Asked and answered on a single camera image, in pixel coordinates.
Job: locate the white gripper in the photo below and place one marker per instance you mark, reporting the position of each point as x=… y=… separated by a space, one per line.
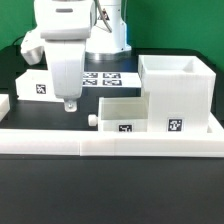
x=65 y=62

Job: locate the white front drawer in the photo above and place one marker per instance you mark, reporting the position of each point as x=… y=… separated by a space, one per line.
x=123 y=114

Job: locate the white drawer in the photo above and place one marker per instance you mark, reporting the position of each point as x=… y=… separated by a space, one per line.
x=36 y=85
x=123 y=114

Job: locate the white drawer cabinet box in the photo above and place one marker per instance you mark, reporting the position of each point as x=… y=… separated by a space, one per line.
x=178 y=92

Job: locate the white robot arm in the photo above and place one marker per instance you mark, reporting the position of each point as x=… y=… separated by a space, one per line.
x=76 y=30

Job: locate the white rear drawer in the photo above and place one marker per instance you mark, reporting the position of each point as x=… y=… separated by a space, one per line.
x=36 y=85

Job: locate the white fiducial marker sheet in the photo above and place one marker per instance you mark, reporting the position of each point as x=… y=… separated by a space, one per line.
x=111 y=79

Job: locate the white L-shaped fence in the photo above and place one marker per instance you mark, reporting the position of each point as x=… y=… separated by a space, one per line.
x=83 y=143

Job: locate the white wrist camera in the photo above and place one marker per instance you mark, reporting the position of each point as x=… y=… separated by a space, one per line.
x=32 y=47

